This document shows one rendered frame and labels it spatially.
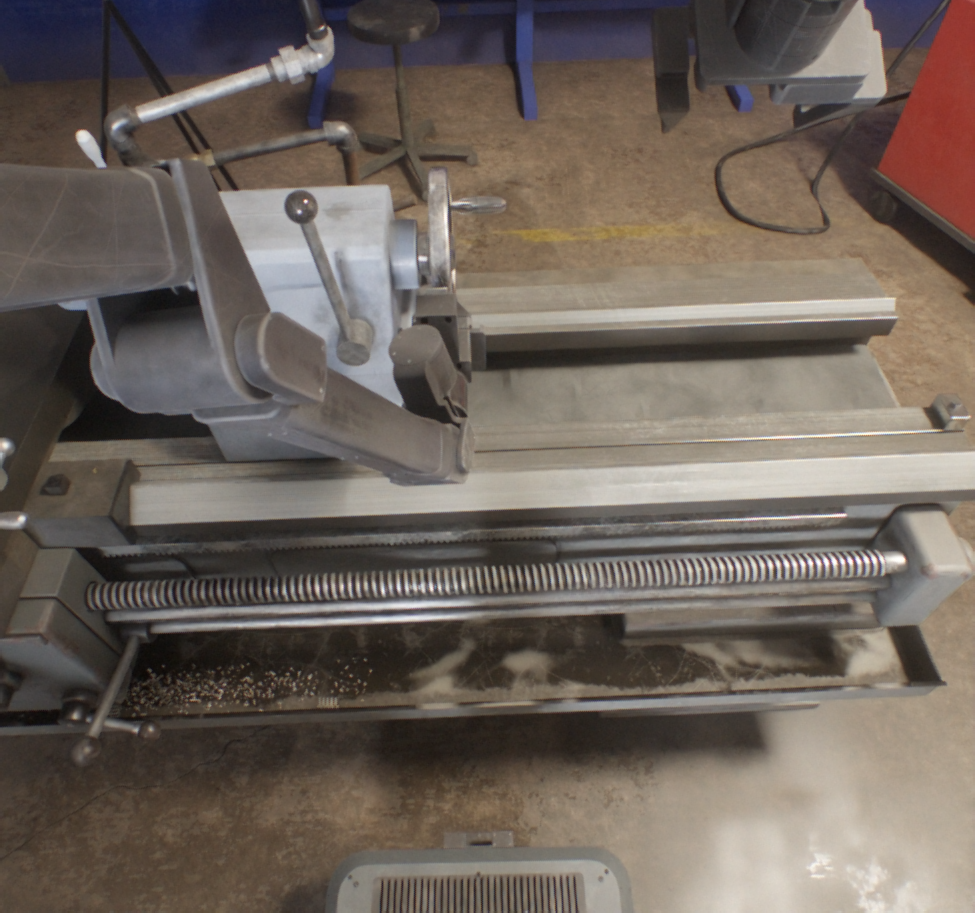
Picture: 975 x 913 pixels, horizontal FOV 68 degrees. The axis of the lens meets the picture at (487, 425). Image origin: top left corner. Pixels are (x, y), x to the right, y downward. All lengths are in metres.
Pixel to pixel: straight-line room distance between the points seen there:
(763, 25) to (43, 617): 1.06
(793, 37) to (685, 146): 3.03
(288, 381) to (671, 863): 1.48
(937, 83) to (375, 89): 2.43
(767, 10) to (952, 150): 2.57
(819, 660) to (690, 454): 0.54
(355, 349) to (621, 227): 2.12
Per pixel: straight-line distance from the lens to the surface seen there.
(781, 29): 0.48
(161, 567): 1.29
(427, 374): 0.72
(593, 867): 1.46
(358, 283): 0.95
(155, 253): 0.38
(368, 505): 1.05
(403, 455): 0.63
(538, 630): 1.41
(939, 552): 1.25
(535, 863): 1.45
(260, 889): 1.78
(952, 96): 3.02
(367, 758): 1.78
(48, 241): 0.34
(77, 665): 1.25
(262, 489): 1.09
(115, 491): 1.13
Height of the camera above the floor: 1.70
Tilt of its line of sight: 51 degrees down
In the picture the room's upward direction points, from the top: 2 degrees counter-clockwise
